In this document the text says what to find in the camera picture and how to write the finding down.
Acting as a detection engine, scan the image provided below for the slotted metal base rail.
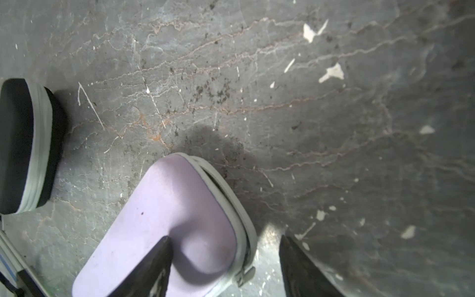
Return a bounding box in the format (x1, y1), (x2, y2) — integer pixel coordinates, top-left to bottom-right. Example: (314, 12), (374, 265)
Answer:
(1, 220), (50, 297)

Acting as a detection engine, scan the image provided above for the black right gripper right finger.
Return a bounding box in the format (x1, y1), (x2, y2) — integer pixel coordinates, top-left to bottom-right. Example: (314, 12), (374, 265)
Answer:
(279, 235), (343, 297)

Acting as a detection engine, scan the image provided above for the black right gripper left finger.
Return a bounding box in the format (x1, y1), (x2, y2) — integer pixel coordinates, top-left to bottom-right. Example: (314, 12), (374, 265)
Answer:
(109, 236), (173, 297)

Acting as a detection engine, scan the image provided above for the black zippered umbrella sleeve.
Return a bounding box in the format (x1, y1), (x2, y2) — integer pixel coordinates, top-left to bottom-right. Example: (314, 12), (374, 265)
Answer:
(1, 78), (68, 215)

